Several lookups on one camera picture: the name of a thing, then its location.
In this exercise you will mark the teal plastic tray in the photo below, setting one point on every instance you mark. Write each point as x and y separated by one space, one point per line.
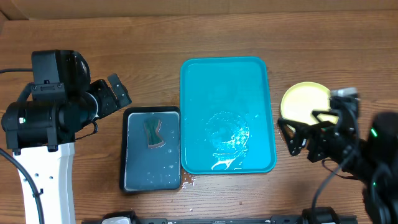
227 125

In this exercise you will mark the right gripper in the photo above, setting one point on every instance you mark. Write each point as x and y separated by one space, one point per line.
321 138

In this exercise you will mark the orange green sponge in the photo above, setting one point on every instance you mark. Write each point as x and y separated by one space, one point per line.
152 127

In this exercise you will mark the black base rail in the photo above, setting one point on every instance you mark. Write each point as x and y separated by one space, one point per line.
202 220

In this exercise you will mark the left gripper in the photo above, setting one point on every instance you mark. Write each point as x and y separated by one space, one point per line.
101 88

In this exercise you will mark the yellow plate with blue stain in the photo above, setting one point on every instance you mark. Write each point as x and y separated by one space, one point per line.
301 99

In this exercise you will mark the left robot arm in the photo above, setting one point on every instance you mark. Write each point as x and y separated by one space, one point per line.
41 128

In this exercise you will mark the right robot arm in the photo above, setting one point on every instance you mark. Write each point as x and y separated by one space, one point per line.
372 161

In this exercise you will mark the black water tray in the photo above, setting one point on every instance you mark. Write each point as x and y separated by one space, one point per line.
143 169

